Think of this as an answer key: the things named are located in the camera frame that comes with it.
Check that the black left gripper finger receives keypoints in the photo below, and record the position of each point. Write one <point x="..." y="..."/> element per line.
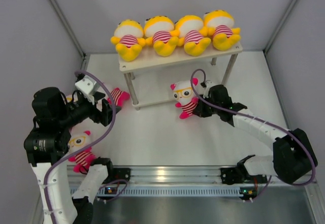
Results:
<point x="107" y="113"/>
<point x="97" y="96"/>

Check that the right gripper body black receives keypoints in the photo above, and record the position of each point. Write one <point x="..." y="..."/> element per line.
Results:
<point x="206" y="109"/>

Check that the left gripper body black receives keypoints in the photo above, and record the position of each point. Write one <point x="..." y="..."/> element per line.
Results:
<point x="88" y="109"/>

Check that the pink plush face down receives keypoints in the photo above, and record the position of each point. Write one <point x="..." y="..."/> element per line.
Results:
<point x="185" y="97"/>

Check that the yellow frog plush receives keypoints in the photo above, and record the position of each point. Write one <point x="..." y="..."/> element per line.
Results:
<point x="128" y="39"/>
<point x="160" y="33"/>
<point x="220" y="25"/>
<point x="193" y="35"/>

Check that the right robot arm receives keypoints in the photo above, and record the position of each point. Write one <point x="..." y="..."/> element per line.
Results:
<point x="292" y="154"/>

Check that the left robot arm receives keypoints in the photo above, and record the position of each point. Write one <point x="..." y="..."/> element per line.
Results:
<point x="47" y="147"/>

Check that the pink plush near shelf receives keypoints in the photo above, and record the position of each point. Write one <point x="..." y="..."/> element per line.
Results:
<point x="119" y="96"/>

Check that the white two-tier shelf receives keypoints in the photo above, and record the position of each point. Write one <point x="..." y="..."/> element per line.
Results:
<point x="148" y="77"/>

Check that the pink plush far left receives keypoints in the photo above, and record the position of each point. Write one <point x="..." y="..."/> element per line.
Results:
<point x="70" y="98"/>

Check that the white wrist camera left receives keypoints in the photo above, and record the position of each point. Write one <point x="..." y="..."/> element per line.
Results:
<point x="88" y="87"/>

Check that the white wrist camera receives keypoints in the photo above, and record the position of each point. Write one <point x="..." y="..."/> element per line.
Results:
<point x="207" y="84"/>
<point x="88" y="87"/>

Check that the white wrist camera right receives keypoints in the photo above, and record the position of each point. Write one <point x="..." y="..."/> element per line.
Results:
<point x="207" y="84"/>

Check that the aluminium rail frame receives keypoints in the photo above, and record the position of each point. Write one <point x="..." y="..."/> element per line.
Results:
<point x="169" y="175"/>

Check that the perforated cable duct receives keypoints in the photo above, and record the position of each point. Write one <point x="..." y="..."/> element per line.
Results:
<point x="177" y="191"/>

